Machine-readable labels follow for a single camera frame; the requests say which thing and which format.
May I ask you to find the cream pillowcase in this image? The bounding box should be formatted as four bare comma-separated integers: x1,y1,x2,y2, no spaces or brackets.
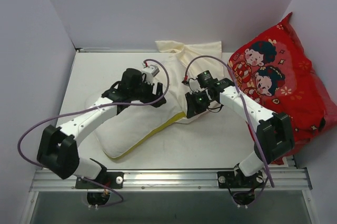
155,41,229,124

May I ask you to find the white pillow yellow edge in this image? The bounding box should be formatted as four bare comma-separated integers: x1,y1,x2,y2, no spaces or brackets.
94,93,187,160

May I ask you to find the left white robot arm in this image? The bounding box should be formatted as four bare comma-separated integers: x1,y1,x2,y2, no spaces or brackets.
37,65,166,188

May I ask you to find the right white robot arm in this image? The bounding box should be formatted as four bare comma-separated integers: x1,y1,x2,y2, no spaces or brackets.
185,78,294,187

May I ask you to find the red cartoon print bag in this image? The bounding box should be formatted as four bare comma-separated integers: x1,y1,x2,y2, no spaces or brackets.
228,13,336,155

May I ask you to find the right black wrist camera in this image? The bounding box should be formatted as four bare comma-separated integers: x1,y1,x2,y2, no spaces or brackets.
196,70,217,89

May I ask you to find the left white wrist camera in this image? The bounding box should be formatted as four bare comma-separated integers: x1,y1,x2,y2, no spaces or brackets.
141,65,160,82

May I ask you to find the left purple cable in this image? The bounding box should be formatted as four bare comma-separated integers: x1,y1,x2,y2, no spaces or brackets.
17,58,170,207

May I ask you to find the purple cable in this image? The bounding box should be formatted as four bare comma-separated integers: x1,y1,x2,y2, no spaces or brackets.
17,58,170,207
183,55,275,207

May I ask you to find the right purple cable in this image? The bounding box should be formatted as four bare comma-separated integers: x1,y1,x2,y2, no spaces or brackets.
183,55,275,207

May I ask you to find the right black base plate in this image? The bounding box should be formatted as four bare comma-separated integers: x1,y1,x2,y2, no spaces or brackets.
217,171,264,189

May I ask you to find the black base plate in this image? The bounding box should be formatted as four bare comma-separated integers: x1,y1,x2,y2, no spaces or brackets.
217,171,264,189
75,171,124,189

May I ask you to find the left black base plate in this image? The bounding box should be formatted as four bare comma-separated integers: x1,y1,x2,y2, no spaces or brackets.
75,171,124,189

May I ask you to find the aluminium mounting rail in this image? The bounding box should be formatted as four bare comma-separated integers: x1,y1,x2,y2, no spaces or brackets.
30,168,312,192

